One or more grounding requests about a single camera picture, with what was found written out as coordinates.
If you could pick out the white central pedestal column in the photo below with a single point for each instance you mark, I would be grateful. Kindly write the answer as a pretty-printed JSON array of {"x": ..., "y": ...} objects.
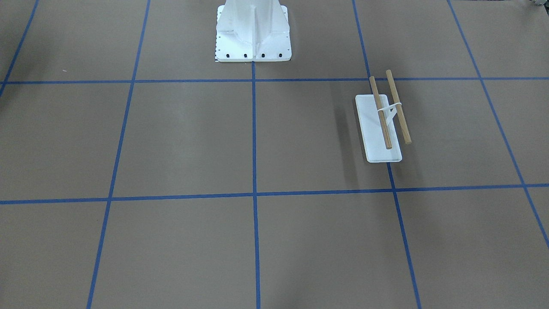
[{"x": 252, "y": 30}]

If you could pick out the wooden towel rack white base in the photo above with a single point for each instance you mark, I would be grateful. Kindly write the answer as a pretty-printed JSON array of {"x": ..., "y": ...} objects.
[{"x": 376, "y": 116}]

